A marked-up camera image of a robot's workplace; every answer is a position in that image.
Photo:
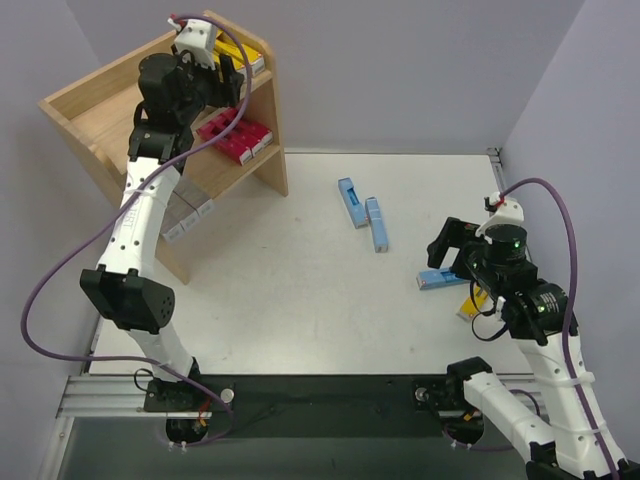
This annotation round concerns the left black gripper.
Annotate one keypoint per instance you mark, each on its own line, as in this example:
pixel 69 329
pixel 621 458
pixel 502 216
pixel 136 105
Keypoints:
pixel 223 79

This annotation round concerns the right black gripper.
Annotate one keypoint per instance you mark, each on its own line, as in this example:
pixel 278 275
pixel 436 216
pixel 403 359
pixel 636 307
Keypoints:
pixel 460 251

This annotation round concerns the yellow toothpaste box front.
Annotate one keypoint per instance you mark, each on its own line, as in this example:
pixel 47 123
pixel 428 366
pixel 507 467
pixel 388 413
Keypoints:
pixel 224 45

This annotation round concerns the pink toothpaste box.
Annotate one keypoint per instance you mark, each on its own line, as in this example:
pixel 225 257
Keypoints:
pixel 240 137
pixel 257 130
pixel 211 130

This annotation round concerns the blue toothpaste box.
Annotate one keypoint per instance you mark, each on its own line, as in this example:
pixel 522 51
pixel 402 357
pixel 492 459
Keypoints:
pixel 352 203
pixel 438 278
pixel 377 226

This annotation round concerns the silver toothpaste box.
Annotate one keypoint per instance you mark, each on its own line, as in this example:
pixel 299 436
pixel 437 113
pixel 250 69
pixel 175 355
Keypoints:
pixel 183 212
pixel 199 200
pixel 171 228

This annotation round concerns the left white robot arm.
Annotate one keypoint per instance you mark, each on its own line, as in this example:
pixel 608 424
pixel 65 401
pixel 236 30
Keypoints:
pixel 120 287

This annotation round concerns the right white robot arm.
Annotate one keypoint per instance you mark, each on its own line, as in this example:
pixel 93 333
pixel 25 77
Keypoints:
pixel 573 441

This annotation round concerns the wooden two-tier shelf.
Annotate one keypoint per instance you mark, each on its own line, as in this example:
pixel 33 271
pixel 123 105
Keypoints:
pixel 94 116

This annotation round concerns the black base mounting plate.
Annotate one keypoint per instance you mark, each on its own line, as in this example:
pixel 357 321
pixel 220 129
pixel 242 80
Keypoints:
pixel 348 406

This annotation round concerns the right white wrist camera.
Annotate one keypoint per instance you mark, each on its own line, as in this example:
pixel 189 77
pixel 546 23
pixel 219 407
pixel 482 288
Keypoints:
pixel 502 210

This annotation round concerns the aluminium frame rail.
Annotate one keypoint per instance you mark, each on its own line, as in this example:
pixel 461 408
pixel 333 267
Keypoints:
pixel 94 396

